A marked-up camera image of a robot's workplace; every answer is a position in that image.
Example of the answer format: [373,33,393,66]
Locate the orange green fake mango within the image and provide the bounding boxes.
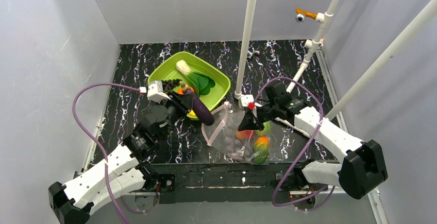
[253,136,270,164]

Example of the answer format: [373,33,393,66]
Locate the red fake fruit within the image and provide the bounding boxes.
[236,130,254,141]

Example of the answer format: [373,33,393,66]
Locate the green fake leaf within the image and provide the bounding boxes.
[176,60,216,96]

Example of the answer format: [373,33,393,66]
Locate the purple fake eggplant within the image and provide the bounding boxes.
[180,82,214,126]

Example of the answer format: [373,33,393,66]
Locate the fake purple grapes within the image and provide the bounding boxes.
[161,79,182,91]

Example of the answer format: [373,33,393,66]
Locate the green fake apple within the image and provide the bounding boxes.
[255,122,271,136]

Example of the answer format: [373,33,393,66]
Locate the clear zip top bag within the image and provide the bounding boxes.
[201,101,272,165]

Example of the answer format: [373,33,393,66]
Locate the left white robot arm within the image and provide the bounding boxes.
[48,92,194,223]

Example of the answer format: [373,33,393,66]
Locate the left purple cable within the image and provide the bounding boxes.
[72,82,161,224]

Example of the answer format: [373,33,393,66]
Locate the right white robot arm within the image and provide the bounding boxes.
[238,77,388,199]

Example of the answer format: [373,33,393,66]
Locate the orange faucet handle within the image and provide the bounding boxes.
[295,7,317,23]

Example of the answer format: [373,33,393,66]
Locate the white PVC pipe frame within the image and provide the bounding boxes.
[234,0,436,119]

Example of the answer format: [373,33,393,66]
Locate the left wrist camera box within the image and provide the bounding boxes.
[139,80,171,103]

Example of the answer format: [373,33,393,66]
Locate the orange fake fruit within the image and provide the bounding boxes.
[177,85,195,95]

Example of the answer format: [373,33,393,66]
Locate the lime green plastic tray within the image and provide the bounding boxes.
[147,51,231,111]

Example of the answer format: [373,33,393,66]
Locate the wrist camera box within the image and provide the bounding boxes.
[139,80,171,103]
[238,95,262,117]

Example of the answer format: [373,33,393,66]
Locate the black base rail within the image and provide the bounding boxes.
[124,161,345,204]

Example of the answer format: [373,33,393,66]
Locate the small metal fitting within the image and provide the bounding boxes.
[246,50,260,61]

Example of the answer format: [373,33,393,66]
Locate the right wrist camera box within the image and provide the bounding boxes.
[238,95,262,117]

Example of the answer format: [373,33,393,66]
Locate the yellow fake pepper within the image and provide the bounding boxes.
[188,110,196,117]

